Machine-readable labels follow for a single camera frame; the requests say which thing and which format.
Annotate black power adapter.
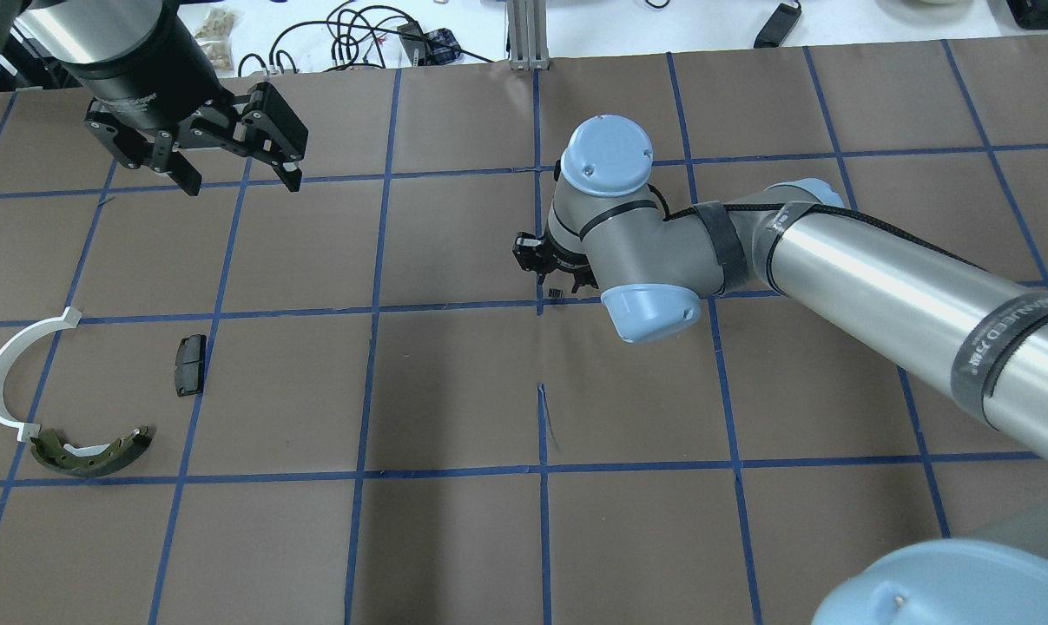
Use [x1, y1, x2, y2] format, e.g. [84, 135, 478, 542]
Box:
[754, 1, 804, 49]

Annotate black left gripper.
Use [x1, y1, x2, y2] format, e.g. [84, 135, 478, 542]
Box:
[84, 17, 309, 197]

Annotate aluminium frame post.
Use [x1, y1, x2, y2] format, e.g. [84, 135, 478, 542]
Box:
[504, 0, 550, 71]

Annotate black device box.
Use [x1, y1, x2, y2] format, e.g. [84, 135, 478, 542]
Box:
[1006, 0, 1048, 30]

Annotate black brake pad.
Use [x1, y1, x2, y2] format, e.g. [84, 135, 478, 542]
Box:
[174, 335, 208, 397]

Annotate white curved plastic part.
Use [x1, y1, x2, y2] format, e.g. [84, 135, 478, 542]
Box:
[0, 307, 82, 443]

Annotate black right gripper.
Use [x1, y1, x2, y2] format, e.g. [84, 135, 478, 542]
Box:
[514, 228, 598, 295]

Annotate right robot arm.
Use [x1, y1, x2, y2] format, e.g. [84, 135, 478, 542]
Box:
[512, 115, 1048, 624]

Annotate olive metal brake shoe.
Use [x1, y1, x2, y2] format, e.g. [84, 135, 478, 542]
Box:
[29, 426, 152, 479]

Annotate bag of small parts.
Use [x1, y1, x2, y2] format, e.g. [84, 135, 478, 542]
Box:
[194, 8, 235, 71]

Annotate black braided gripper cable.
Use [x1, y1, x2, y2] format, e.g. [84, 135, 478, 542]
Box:
[645, 182, 985, 270]

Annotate tangled black cables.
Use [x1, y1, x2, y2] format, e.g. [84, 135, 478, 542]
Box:
[237, 0, 498, 77]

